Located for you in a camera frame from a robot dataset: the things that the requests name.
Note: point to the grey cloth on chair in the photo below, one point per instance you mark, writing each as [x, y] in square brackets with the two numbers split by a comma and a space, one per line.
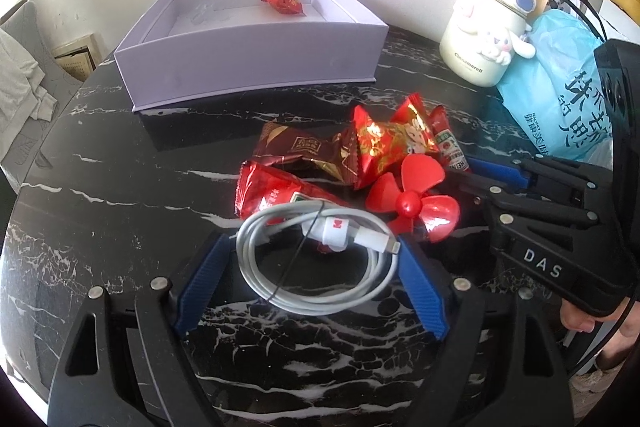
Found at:
[22, 95]

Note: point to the red ketchup sachet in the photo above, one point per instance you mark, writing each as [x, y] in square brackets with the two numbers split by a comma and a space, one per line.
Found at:
[450, 151]

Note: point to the dark red snack packet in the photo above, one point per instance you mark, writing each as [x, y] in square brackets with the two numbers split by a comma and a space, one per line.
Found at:
[282, 145]

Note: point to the red ketchup packet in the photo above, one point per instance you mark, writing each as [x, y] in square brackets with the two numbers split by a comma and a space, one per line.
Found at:
[260, 187]

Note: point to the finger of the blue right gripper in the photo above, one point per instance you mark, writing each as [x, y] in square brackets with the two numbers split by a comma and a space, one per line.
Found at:
[470, 189]
[511, 176]

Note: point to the blue plastic bag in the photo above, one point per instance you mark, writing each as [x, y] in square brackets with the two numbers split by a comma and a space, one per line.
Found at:
[556, 96]

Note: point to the red gold candy packet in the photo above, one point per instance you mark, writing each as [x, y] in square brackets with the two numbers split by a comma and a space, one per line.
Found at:
[382, 144]

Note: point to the grey armchair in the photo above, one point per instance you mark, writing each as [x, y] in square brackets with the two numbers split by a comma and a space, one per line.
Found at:
[22, 26]

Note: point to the open lavender gift box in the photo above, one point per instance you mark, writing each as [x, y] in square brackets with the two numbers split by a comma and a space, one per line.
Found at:
[181, 50]

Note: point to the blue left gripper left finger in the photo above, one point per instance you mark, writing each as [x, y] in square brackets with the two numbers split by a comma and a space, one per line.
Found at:
[197, 280]

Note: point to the small red gold packet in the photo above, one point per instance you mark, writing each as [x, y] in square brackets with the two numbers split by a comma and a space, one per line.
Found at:
[286, 7]

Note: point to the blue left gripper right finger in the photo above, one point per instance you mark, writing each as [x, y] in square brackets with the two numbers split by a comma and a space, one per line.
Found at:
[426, 285]

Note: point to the wooden picture frame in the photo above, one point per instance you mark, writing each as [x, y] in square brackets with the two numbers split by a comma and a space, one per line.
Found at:
[79, 58]

